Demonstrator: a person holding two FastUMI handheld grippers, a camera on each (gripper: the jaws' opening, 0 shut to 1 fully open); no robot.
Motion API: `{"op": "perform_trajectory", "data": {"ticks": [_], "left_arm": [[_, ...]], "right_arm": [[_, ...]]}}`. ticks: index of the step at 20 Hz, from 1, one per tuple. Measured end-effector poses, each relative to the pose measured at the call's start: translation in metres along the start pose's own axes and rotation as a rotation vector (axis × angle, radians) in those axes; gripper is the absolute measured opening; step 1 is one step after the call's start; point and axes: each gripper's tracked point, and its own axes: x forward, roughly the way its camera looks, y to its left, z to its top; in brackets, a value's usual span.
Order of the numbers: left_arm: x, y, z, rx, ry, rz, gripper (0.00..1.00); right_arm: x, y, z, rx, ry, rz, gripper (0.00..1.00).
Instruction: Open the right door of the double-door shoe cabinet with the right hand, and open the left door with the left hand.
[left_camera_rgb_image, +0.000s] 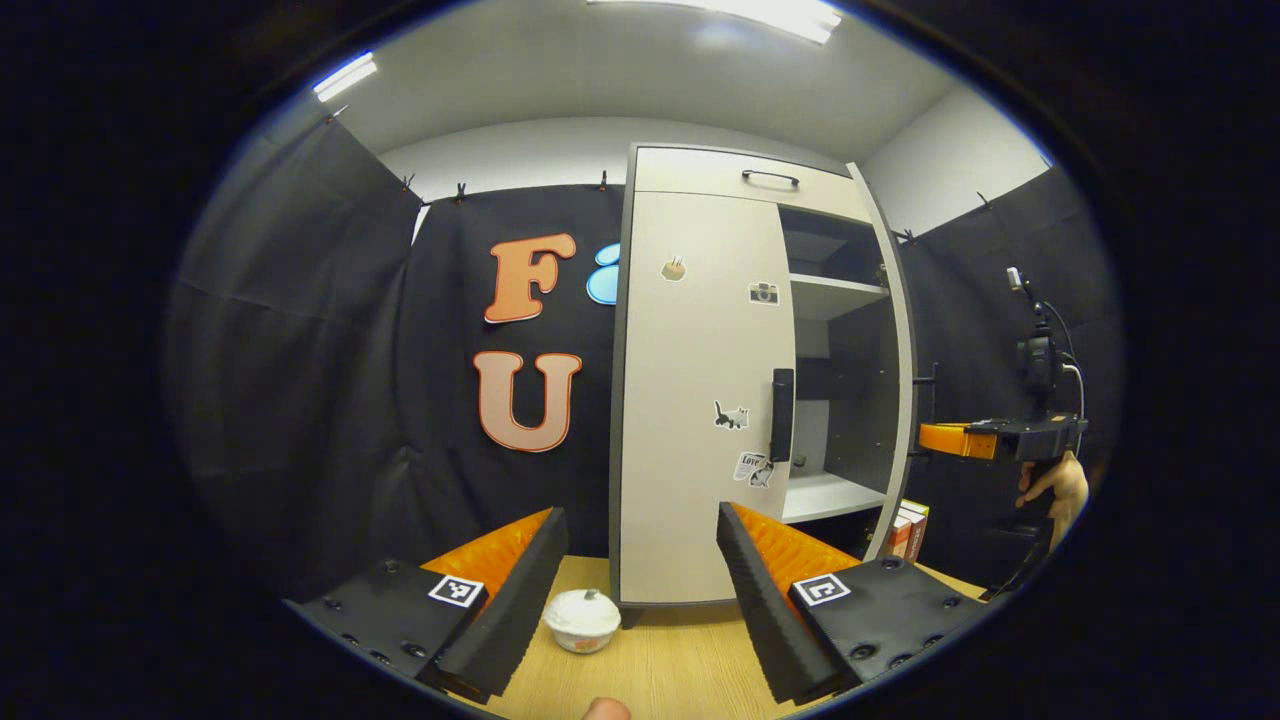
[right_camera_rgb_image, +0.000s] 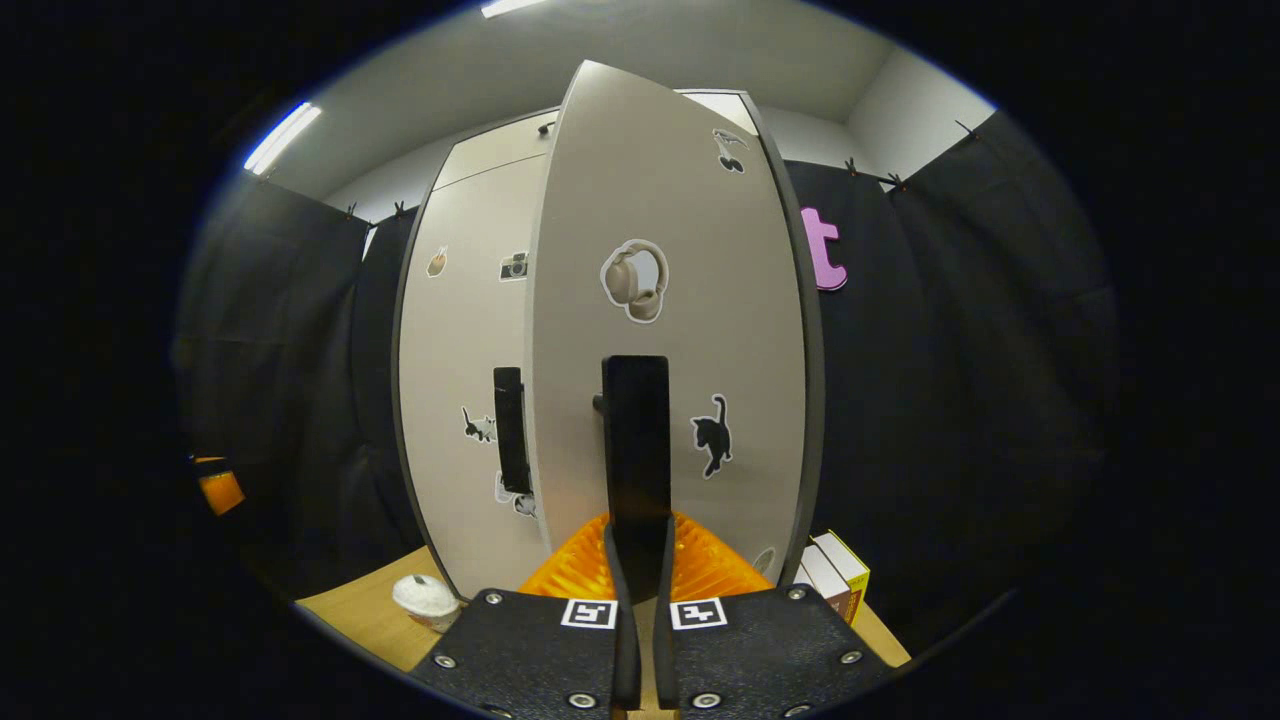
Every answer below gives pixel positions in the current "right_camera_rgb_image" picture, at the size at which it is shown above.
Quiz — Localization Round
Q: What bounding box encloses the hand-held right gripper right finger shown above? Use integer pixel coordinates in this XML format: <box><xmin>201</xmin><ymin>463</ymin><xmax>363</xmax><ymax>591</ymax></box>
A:
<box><xmin>655</xmin><ymin>512</ymin><xmax>896</xmax><ymax>720</ymax></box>

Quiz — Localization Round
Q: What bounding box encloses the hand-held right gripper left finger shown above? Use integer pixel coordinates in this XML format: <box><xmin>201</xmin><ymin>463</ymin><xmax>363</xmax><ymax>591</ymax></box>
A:
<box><xmin>408</xmin><ymin>512</ymin><xmax>642</xmax><ymax>720</ymax></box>

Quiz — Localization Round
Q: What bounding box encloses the beige cabinet door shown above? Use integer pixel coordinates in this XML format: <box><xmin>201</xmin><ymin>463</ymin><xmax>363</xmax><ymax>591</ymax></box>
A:
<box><xmin>397</xmin><ymin>155</ymin><xmax>553</xmax><ymax>599</ymax></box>
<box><xmin>525</xmin><ymin>60</ymin><xmax>811</xmax><ymax>593</ymax></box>

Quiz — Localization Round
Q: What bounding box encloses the beige double-door shoe cabinet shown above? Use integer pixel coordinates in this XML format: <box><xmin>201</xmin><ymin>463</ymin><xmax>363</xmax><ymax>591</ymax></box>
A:
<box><xmin>392</xmin><ymin>60</ymin><xmax>827</xmax><ymax>601</ymax></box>

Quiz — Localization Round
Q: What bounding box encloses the small cardboard box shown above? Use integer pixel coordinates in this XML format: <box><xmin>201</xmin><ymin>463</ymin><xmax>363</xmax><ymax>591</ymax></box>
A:
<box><xmin>794</xmin><ymin>545</ymin><xmax>853</xmax><ymax>623</ymax></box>
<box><xmin>812</xmin><ymin>530</ymin><xmax>872</xmax><ymax>627</ymax></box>

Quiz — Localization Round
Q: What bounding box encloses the white lidded cup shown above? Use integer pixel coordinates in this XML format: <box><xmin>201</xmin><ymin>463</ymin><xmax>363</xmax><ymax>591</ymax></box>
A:
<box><xmin>392</xmin><ymin>574</ymin><xmax>463</xmax><ymax>633</ymax></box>

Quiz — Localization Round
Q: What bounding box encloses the black backdrop cloth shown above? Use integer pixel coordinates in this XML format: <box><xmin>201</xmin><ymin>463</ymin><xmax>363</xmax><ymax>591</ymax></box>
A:
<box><xmin>172</xmin><ymin>110</ymin><xmax>1121</xmax><ymax>651</ymax></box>

